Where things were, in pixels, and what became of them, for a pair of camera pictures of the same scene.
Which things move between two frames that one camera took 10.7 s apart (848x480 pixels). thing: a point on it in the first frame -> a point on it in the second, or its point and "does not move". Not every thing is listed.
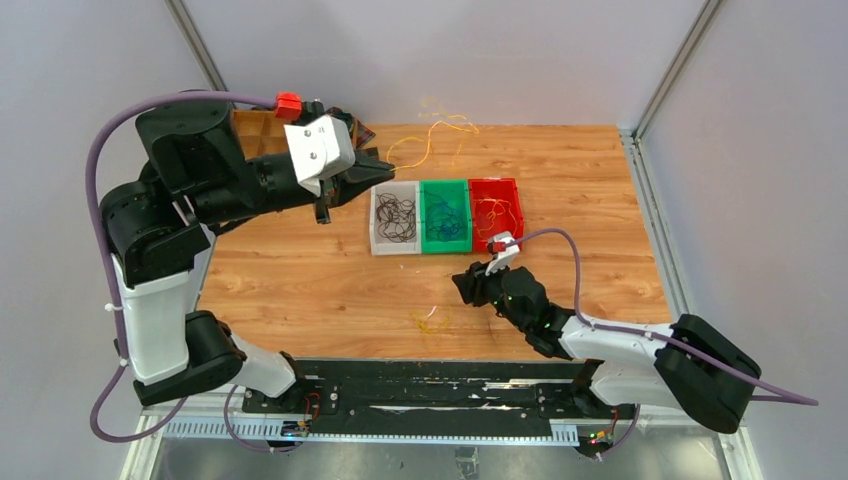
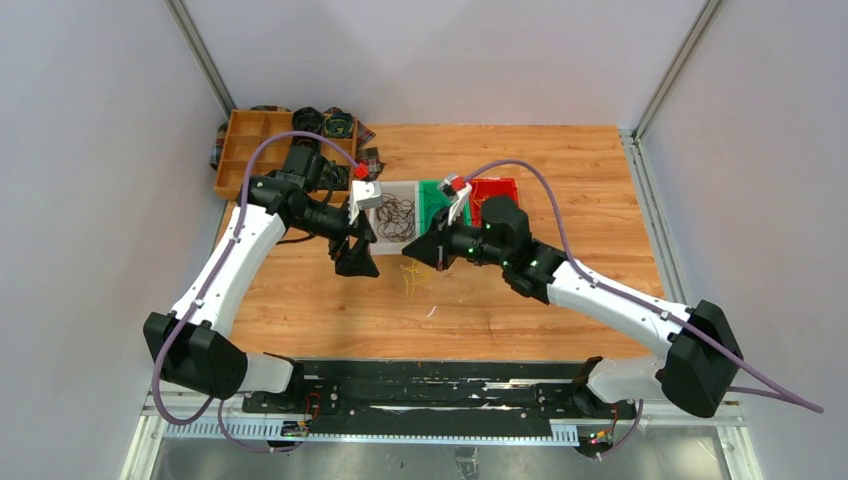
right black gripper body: x=484 y=290 -> x=452 y=242
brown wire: x=397 y=218 does not move
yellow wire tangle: x=429 y=135 -> x=416 y=277
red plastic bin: x=495 y=206 does not move
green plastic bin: x=445 y=216 does not move
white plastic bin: x=395 y=217 does not move
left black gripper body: x=333 y=193 -> x=343 y=254
